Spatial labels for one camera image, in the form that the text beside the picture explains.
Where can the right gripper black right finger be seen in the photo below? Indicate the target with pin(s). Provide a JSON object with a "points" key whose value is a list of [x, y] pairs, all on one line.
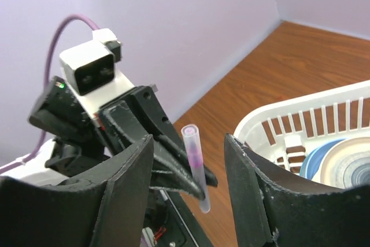
{"points": [[273, 207]]}

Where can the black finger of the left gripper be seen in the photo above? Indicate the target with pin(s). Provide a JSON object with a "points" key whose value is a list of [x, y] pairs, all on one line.
{"points": [[170, 170]]}

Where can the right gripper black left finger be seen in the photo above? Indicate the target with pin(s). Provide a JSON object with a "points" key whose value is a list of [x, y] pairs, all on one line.
{"points": [[103, 206]]}

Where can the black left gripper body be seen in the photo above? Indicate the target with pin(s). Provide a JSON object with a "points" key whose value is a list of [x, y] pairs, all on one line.
{"points": [[79, 141]]}

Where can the purple pen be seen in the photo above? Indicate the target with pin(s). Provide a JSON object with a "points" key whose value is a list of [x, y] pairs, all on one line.
{"points": [[199, 176]]}

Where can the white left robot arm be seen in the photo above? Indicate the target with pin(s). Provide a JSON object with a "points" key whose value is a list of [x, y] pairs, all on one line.
{"points": [[142, 101]]}

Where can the blue rimmed plate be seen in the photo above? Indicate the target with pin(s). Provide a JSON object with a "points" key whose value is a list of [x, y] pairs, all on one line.
{"points": [[312, 162]]}

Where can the white plastic dish basket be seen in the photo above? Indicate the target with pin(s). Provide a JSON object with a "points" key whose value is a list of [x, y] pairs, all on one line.
{"points": [[286, 132]]}

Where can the beige blue swirl plate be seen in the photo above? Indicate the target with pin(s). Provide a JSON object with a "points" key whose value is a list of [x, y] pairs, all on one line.
{"points": [[346, 164]]}

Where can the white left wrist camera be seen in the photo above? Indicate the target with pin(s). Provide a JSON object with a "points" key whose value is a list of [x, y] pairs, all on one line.
{"points": [[90, 71]]}

